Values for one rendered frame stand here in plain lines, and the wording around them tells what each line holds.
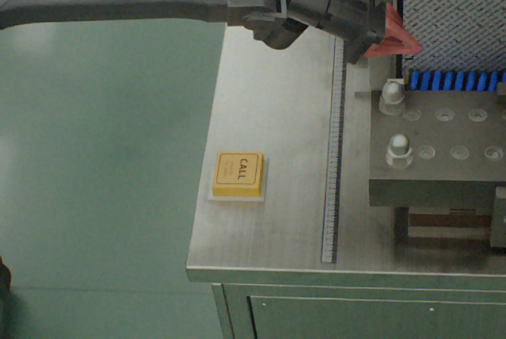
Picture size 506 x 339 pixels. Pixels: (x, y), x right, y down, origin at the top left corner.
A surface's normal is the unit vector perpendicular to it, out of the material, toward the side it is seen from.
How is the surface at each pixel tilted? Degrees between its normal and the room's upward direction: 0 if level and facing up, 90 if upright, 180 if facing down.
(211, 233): 0
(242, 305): 90
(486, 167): 0
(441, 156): 0
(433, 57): 90
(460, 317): 90
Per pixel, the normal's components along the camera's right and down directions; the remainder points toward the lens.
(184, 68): -0.09, -0.65
